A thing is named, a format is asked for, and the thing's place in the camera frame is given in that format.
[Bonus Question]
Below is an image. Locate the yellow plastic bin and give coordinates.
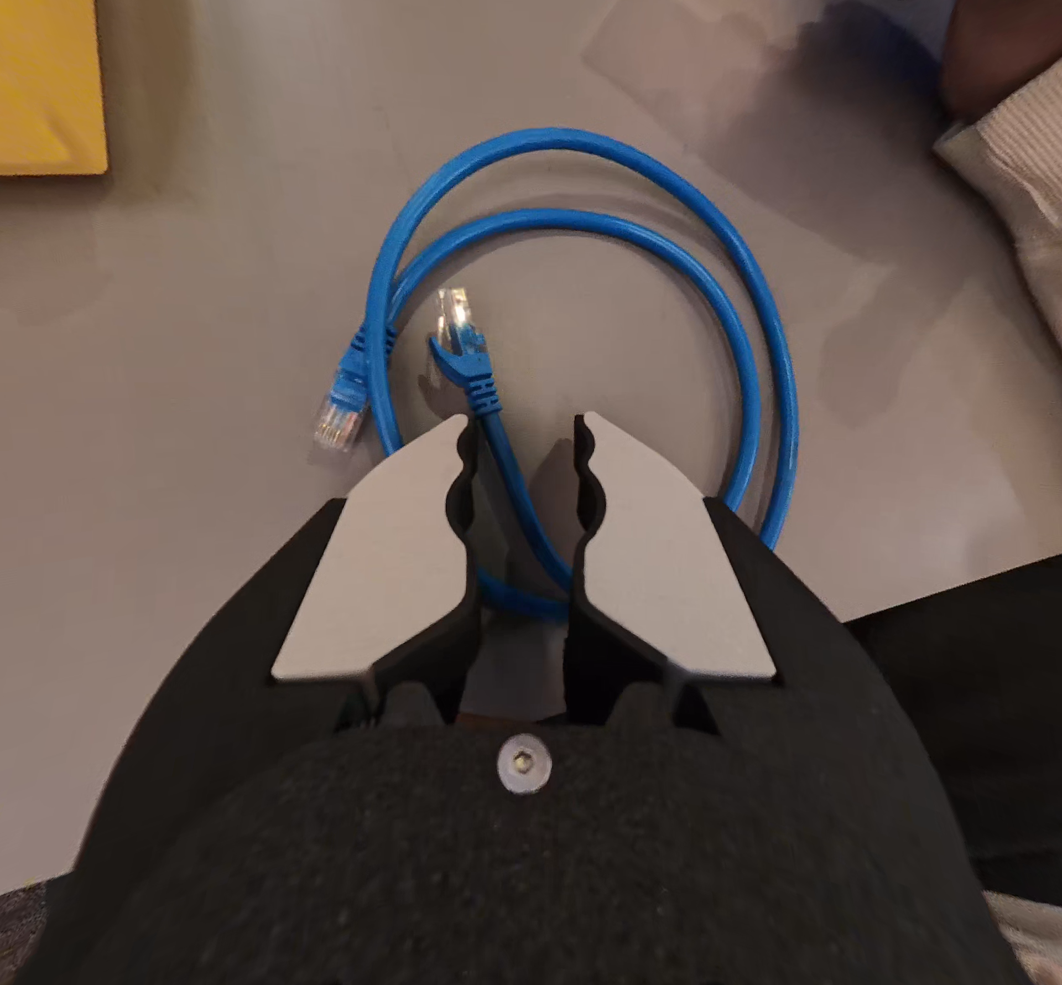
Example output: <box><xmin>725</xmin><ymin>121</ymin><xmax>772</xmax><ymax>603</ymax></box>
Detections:
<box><xmin>0</xmin><ymin>0</ymin><xmax>111</xmax><ymax>178</ymax></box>

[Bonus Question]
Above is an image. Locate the blue ethernet cable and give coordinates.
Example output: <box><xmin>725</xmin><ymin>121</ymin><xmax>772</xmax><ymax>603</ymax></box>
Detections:
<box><xmin>312</xmin><ymin>128</ymin><xmax>800</xmax><ymax>623</ymax></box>

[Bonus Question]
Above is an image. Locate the person's right hand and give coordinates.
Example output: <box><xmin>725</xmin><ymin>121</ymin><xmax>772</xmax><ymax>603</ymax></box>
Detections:
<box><xmin>940</xmin><ymin>0</ymin><xmax>1062</xmax><ymax>123</ymax></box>

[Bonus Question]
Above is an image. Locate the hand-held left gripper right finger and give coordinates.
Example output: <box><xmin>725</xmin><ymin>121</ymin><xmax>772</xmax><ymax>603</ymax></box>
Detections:
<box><xmin>566</xmin><ymin>411</ymin><xmax>781</xmax><ymax>724</ymax></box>

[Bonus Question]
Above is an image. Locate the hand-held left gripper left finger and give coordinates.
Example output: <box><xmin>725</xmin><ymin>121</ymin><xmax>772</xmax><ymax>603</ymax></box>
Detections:
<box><xmin>272</xmin><ymin>414</ymin><xmax>484</xmax><ymax>724</ymax></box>

